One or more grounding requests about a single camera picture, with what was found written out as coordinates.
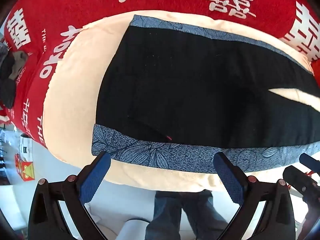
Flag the person's legs in jeans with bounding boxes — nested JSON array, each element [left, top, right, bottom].
[[144, 190, 229, 240]]

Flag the white cardboard box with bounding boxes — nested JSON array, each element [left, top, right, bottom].
[[20, 136, 33, 162]]

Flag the pile of dark clothes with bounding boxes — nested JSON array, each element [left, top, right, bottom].
[[0, 41, 28, 109]]

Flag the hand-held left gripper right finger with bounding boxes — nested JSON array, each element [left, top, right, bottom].
[[214, 151, 297, 240]]

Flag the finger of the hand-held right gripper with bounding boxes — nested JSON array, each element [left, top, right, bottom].
[[282, 165, 317, 202], [299, 152, 320, 172]]

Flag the black pants with blue stripe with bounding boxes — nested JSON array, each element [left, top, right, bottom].
[[92, 14, 320, 174]]

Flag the red cardboard box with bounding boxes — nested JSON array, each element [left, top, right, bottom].
[[14, 153, 35, 182]]

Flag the red printed blanket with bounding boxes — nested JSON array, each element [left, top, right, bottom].
[[4, 0, 320, 149]]

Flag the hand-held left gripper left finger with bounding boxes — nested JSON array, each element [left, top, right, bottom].
[[28, 151, 112, 240]]

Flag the cream blanket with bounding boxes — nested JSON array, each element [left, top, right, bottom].
[[42, 11, 314, 193]]

